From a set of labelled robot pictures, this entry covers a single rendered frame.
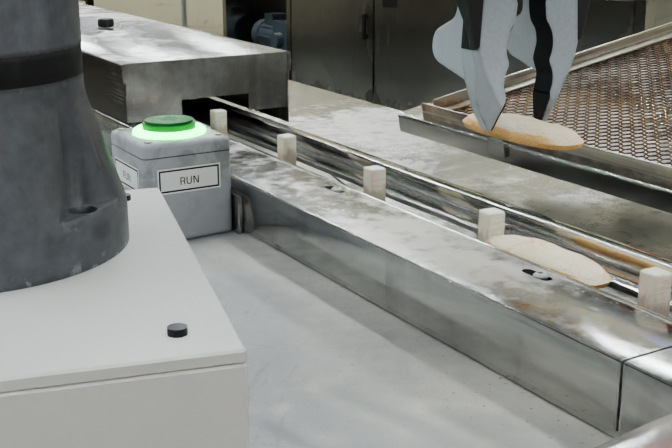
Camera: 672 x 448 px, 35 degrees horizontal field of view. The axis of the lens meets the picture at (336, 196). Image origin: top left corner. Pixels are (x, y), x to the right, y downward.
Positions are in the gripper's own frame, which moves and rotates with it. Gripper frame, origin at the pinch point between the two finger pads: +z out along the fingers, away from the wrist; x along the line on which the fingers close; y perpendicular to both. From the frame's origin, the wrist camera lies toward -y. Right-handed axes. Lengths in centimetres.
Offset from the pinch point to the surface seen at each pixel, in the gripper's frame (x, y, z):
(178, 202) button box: 14.7, 20.8, 8.8
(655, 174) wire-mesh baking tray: -8.8, -3.1, 4.8
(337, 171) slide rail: -0.3, 23.1, 8.9
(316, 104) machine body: -24, 68, 12
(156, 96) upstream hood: 6.4, 45.6, 5.3
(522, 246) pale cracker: 2.0, -2.8, 8.0
